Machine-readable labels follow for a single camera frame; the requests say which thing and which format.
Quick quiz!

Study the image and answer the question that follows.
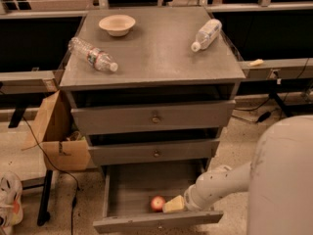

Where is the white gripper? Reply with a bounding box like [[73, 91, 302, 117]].
[[162, 173, 216, 213]]

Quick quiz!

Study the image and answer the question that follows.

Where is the red apple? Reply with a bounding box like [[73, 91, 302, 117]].
[[150, 196, 165, 212]]

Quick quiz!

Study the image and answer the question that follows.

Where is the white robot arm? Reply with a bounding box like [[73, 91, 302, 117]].
[[162, 115, 313, 235]]

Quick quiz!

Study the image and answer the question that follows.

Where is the grey open bottom drawer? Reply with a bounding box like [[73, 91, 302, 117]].
[[93, 160, 223, 234]]

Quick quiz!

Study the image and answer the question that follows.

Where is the grey middle drawer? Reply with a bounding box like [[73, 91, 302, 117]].
[[89, 139, 219, 165]]

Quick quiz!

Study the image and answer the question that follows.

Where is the grey top drawer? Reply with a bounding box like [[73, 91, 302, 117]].
[[71, 100, 235, 135]]

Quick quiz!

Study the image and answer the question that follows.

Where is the grey wooden drawer cabinet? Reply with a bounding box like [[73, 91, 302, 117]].
[[59, 6, 246, 169]]

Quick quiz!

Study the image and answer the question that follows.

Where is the brown cardboard box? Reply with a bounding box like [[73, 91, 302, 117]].
[[22, 91, 91, 171]]

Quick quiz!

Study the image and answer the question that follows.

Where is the black table leg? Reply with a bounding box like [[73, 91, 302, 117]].
[[269, 92, 292, 118], [37, 170, 53, 226]]

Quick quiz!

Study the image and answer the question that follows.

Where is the black table leg at right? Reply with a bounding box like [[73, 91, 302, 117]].
[[269, 92, 292, 118]]

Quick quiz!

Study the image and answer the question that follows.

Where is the clear bottle with colourful label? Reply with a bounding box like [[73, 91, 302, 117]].
[[68, 37, 118, 72]]

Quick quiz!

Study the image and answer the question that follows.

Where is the small yellow foam piece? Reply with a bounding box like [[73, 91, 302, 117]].
[[248, 59, 264, 67]]

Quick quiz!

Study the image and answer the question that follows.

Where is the white sneaker with orange accents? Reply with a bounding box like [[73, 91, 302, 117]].
[[0, 171, 23, 235]]

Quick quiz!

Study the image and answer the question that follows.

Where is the clear bottle with white label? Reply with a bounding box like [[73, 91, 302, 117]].
[[191, 19, 222, 52]]

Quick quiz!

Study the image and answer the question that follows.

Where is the cream shallow bowl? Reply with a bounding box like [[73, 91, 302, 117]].
[[99, 15, 136, 37]]

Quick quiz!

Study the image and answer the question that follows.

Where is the black power adapter with cable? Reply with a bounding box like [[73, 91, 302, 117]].
[[232, 98, 271, 124]]

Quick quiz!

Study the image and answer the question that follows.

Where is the black floor cable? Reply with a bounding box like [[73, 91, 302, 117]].
[[21, 116, 80, 235]]

